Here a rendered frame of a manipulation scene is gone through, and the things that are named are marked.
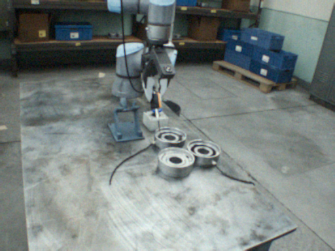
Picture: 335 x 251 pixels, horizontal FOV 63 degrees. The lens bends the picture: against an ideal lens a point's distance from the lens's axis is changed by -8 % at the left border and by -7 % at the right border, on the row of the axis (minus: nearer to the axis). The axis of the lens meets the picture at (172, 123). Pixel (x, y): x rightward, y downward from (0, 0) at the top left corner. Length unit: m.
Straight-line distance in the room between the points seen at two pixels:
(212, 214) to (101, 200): 0.28
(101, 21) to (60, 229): 4.35
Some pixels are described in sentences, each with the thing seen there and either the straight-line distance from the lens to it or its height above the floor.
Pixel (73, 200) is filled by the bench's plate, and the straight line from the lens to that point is 0.76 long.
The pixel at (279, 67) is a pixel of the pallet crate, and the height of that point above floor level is 0.38.
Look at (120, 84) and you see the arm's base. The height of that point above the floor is 0.86.
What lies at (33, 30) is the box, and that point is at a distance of 4.21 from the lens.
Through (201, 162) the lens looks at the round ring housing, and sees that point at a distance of 0.88.
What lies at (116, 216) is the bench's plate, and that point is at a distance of 0.71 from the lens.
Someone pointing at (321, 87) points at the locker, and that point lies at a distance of 4.46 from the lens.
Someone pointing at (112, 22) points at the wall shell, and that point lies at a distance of 4.90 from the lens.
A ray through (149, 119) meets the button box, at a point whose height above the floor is 0.84.
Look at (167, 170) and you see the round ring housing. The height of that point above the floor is 0.82.
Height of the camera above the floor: 1.30
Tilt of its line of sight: 26 degrees down
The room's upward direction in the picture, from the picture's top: 7 degrees clockwise
